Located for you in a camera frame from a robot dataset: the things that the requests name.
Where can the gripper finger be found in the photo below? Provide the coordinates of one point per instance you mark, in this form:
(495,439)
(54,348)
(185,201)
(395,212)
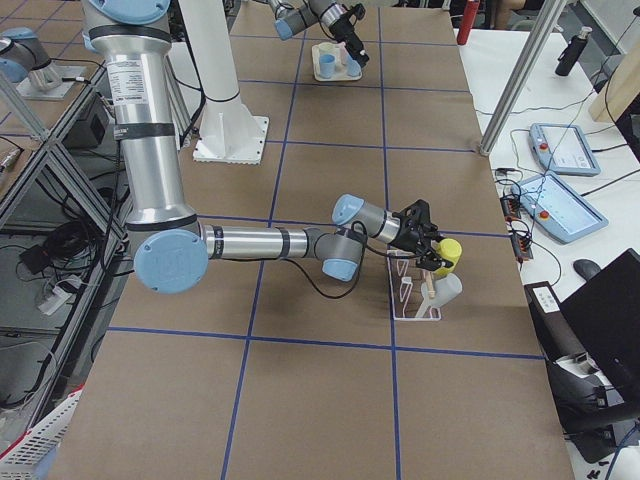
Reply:
(429,237)
(430,261)
(358,53)

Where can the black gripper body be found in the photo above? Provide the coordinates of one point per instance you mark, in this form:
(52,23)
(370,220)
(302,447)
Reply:
(348,31)
(406,240)

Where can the yellow plastic cup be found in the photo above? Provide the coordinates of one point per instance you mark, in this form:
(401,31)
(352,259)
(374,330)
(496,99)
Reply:
(451,250)

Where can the grey plastic cup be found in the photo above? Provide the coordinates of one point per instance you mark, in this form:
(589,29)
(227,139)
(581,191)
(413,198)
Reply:
(446,289)

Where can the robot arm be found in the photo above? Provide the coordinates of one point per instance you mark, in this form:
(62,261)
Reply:
(290,21)
(171,249)

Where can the pink plastic cup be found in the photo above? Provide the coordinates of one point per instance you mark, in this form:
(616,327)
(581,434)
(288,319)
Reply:
(343,53)

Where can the blue plastic cup far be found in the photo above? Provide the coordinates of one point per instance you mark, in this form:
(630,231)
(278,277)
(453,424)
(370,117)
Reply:
(353,69)

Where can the blue plastic cup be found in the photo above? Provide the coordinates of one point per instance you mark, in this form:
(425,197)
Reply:
(353,69)
(326,63)

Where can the pale green plastic cup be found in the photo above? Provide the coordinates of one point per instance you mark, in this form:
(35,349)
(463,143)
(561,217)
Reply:
(327,48)

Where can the blue plastic cup near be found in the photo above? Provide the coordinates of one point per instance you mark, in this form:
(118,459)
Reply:
(326,63)

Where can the cream plastic tray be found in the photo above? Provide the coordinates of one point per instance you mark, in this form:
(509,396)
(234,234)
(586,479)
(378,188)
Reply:
(340,74)

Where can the red bottle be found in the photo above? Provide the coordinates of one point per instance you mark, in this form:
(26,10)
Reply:
(467,22)

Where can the near teach pendant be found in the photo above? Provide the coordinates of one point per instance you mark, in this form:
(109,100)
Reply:
(557,208)

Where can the teach pendant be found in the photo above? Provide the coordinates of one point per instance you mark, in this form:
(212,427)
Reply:
(557,208)
(563,149)

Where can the far teach pendant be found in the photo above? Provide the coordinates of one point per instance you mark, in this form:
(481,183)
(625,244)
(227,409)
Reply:
(563,149)

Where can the black computer mouse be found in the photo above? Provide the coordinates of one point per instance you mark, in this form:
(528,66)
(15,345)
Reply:
(586,268)

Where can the black laptop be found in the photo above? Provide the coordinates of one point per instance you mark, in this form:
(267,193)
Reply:
(604,315)

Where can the black bottle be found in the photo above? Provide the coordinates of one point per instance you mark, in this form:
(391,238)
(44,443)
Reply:
(571,54)

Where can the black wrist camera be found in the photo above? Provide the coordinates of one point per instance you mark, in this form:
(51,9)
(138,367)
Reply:
(415,216)

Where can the white wire cup rack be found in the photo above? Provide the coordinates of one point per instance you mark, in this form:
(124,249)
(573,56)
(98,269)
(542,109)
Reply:
(412,290)

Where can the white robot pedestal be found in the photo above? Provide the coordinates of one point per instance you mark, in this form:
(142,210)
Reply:
(228,132)

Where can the aluminium frame post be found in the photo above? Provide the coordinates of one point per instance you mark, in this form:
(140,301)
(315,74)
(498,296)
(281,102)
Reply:
(536,40)

